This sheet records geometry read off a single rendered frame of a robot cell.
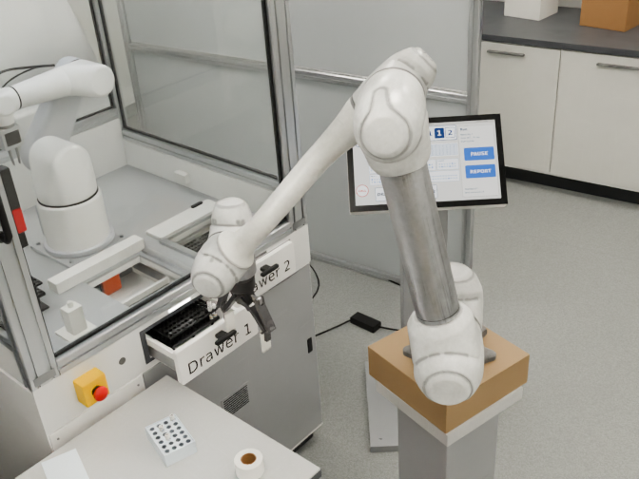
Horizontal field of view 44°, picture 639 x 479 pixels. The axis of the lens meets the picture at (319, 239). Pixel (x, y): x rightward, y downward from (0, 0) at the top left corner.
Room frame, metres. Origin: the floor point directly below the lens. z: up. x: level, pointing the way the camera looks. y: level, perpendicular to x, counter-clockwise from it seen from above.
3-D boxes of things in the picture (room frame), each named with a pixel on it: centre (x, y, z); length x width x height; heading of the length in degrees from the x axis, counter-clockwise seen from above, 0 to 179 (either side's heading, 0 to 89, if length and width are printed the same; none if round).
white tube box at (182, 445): (1.47, 0.41, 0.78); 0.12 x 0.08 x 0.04; 31
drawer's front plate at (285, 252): (2.06, 0.19, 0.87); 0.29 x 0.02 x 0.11; 137
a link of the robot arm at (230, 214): (1.68, 0.21, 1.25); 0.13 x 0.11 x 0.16; 168
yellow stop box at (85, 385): (1.58, 0.62, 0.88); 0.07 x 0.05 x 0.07; 137
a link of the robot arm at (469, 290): (1.62, -0.32, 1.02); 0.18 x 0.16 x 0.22; 169
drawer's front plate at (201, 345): (1.74, 0.30, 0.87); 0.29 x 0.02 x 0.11; 137
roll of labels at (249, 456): (1.37, 0.21, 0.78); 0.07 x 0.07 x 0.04
